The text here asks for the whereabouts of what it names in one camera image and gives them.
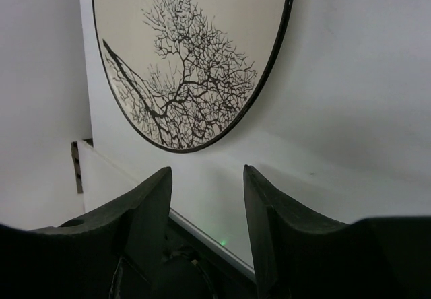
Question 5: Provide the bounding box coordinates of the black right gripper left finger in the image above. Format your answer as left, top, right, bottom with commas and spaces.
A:
1, 167, 172, 298

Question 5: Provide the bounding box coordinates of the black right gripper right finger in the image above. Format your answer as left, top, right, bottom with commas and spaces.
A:
243, 165, 430, 298

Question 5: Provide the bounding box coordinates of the cream plate tree pattern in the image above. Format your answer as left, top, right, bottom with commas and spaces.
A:
91, 0, 294, 154

